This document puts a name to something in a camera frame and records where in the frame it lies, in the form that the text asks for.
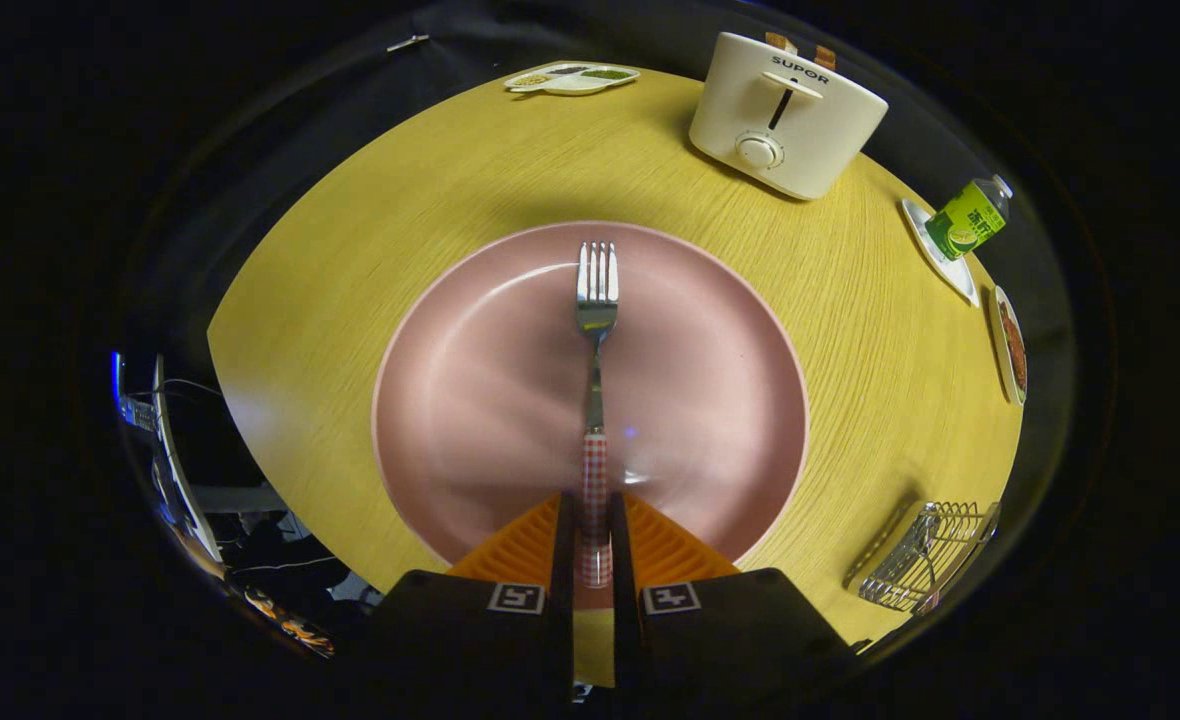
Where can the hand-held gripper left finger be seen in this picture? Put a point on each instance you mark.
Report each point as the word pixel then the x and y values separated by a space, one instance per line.
pixel 564 560

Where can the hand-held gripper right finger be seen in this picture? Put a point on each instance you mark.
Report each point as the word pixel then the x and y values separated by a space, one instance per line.
pixel 622 560

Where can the pink plate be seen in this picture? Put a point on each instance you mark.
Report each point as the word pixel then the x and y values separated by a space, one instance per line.
pixel 490 400

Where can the laptop computer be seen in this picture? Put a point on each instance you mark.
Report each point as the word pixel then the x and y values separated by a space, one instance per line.
pixel 182 470

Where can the white square coaster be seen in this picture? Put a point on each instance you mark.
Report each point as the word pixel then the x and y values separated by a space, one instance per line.
pixel 950 270

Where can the plate of toy food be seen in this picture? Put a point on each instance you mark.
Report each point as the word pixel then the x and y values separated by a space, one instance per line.
pixel 1012 345

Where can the white toaster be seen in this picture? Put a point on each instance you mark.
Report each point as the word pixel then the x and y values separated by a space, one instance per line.
pixel 810 130

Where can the white sectioned condiment tray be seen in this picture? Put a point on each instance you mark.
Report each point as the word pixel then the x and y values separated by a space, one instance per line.
pixel 570 78

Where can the green label drink bottle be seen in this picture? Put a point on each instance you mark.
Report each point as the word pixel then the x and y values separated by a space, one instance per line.
pixel 965 220

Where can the silver clip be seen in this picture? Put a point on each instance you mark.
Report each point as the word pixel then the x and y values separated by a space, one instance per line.
pixel 407 43

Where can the bread slice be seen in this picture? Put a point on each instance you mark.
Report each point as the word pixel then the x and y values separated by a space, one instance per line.
pixel 825 57
pixel 780 42

